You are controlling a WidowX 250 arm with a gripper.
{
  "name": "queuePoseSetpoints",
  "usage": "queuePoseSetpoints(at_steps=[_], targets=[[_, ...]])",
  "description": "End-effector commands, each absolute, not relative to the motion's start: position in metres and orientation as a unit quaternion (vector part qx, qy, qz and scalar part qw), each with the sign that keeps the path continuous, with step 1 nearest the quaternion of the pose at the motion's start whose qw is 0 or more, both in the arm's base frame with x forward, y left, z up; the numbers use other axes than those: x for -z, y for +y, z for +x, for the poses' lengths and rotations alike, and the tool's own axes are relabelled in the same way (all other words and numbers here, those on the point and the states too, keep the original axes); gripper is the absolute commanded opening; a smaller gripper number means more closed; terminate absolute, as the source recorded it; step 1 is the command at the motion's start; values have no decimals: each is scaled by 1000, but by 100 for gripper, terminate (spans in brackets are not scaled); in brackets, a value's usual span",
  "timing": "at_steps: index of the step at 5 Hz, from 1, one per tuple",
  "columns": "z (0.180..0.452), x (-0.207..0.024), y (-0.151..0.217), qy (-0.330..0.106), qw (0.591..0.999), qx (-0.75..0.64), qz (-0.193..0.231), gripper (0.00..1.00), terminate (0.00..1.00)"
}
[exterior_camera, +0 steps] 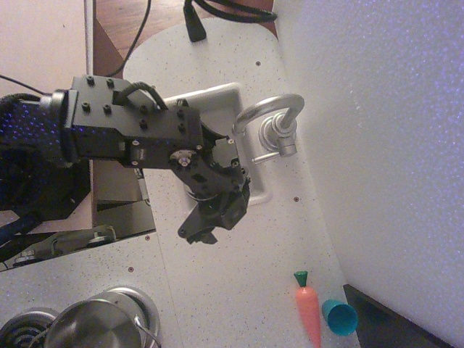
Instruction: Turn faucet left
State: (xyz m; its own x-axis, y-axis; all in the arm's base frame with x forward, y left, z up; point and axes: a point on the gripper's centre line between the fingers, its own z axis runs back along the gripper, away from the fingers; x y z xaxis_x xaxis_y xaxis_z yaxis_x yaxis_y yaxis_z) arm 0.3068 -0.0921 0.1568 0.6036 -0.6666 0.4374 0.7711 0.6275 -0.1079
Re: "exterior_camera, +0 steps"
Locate black cable with plug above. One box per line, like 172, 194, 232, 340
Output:
183, 0, 279, 43

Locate thin black cable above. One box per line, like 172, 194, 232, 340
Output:
104, 0, 152, 77

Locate silver stove burner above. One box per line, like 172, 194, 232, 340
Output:
1, 307, 59, 347
91, 286, 162, 347

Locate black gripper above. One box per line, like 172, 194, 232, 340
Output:
169, 124, 250, 244

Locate teal plastic cup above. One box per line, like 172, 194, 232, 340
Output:
322, 299, 358, 336

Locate silver curved faucet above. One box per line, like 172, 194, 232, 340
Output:
232, 94, 305, 165

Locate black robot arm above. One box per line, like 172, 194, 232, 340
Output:
1, 75, 250, 261

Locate orange toy carrot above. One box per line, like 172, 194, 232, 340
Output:
294, 270, 321, 347

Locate stainless steel pot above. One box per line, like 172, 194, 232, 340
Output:
45, 298, 142, 347

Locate white toy sink basin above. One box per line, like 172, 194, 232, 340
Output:
165, 83, 272, 205

